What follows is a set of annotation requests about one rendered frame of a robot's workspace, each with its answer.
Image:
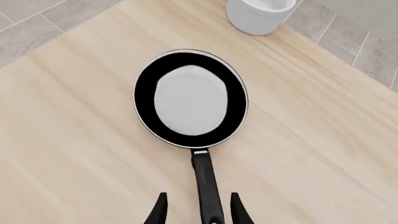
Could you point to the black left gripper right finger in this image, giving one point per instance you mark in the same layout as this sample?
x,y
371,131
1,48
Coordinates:
x,y
238,212

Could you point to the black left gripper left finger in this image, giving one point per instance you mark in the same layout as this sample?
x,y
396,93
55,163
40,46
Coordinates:
x,y
158,213

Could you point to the black frying pan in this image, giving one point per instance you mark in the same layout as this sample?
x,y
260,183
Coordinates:
x,y
190,102

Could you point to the white mug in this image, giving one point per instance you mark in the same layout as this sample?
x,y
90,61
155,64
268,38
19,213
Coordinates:
x,y
258,16

